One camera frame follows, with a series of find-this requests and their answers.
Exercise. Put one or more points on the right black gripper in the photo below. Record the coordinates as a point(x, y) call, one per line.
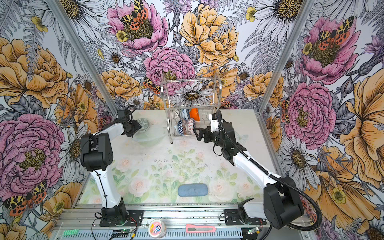
point(201, 133)

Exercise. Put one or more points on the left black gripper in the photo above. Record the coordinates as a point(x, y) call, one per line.
point(137, 126)

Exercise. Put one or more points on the green patterned ceramic bowl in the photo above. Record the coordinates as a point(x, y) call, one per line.
point(145, 125)

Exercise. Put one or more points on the dark blue patterned bowl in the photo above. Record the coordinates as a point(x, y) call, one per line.
point(190, 125)

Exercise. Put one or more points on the orange plastic bowl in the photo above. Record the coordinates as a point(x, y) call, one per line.
point(194, 114)

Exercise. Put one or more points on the red patterned ceramic bowl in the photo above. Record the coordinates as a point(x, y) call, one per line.
point(181, 128)

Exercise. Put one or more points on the blue floral ceramic bowl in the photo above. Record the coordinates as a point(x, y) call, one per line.
point(185, 114)

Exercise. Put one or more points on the steel wire dish rack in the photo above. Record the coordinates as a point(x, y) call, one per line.
point(203, 93)

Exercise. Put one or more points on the white black lattice bowl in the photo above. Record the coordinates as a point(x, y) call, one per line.
point(176, 115)

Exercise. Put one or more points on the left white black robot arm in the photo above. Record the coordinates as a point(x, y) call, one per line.
point(97, 156)

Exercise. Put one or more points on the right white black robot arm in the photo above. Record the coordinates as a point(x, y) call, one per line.
point(281, 198)

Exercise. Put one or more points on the blue grey sponge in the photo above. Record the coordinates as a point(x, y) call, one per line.
point(193, 190)

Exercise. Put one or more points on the pink utility knife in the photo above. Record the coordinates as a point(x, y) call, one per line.
point(200, 229)

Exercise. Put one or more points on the round pink sticker tin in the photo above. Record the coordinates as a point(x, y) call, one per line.
point(157, 229)

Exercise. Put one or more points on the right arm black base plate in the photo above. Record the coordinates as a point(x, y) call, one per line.
point(235, 217)

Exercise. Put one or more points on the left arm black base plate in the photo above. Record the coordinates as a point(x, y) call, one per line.
point(130, 218)

